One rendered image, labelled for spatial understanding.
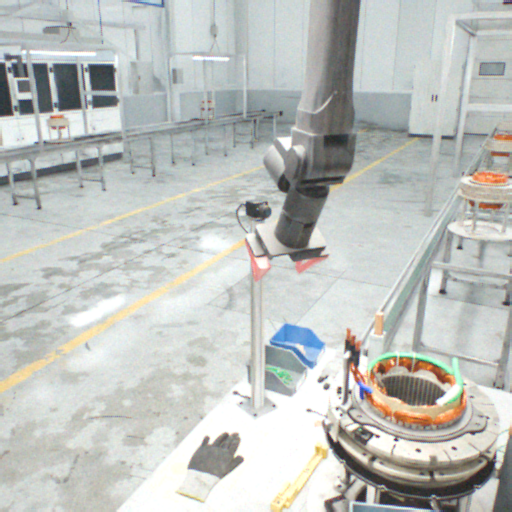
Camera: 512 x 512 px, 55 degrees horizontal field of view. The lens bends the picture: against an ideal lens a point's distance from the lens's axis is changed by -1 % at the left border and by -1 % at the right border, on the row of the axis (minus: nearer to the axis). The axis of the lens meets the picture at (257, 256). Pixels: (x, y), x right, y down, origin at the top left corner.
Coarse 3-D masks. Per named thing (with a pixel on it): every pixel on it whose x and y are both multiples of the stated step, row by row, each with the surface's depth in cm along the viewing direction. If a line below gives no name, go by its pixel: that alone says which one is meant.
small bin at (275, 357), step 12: (276, 348) 161; (276, 360) 162; (288, 360) 160; (300, 360) 158; (288, 372) 160; (300, 372) 159; (264, 384) 151; (276, 384) 149; (288, 384) 154; (288, 396) 148
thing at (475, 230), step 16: (464, 192) 287; (480, 192) 277; (496, 192) 274; (464, 208) 300; (448, 224) 307; (464, 224) 305; (480, 224) 306; (496, 224) 307; (480, 240) 280; (496, 240) 279
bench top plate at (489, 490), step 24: (240, 384) 154; (312, 384) 154; (216, 408) 143; (240, 408) 143; (288, 408) 143; (312, 408) 143; (504, 408) 143; (192, 432) 133; (288, 432) 133; (312, 432) 133; (504, 432) 133; (168, 456) 125; (264, 456) 125; (288, 456) 125; (168, 480) 118; (240, 480) 118; (264, 480) 118; (288, 480) 118; (312, 480) 118; (144, 504) 111; (168, 504) 111; (192, 504) 111; (216, 504) 111; (240, 504) 111; (264, 504) 111; (480, 504) 111
